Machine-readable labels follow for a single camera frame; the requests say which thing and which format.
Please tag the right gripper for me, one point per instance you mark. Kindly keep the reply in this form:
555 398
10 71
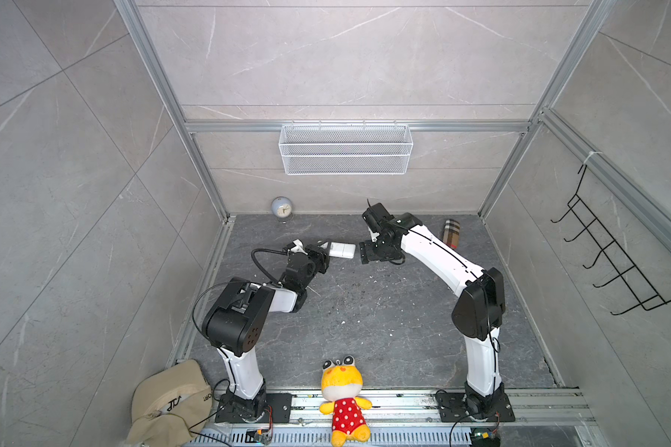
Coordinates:
366 253

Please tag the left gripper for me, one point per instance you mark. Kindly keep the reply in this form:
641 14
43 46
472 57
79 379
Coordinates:
319 252

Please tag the white remote control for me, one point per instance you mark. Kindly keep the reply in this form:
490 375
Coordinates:
339 250

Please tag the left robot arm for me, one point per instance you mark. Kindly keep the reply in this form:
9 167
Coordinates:
237 317

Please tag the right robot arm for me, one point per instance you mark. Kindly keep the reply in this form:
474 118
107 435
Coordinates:
480 302

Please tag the small round clock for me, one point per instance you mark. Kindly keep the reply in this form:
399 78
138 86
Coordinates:
282 208

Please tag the plaid cylindrical can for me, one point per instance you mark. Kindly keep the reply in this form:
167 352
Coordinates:
451 233

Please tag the yellow frog plush toy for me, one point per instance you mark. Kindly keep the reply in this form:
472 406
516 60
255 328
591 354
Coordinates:
341 386

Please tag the beige cap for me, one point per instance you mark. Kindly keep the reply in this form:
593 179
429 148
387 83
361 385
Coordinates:
169 407

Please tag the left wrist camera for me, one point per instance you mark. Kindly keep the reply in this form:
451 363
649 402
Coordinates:
296 246

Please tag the white wire mesh basket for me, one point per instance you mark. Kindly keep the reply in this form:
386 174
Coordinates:
345 149

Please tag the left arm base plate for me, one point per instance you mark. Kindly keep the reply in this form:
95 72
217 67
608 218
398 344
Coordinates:
254 409

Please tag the aluminium rail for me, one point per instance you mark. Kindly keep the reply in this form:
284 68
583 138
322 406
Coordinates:
429 407

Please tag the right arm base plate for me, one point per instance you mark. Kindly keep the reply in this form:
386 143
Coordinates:
453 406

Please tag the black wall hook rack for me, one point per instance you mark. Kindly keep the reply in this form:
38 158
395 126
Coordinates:
624 269

